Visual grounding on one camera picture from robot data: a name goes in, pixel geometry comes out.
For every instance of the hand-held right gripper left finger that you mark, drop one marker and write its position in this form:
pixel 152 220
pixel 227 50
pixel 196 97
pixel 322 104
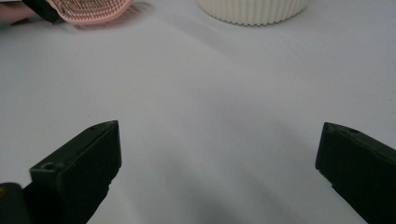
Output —
pixel 77 174

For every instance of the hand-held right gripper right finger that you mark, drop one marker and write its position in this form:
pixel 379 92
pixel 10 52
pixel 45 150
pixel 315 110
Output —
pixel 361 168

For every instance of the pink hairbrush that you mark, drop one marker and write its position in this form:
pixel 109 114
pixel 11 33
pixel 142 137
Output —
pixel 93 11

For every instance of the white plastic basket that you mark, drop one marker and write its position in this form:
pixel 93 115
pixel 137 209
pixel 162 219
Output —
pixel 252 11

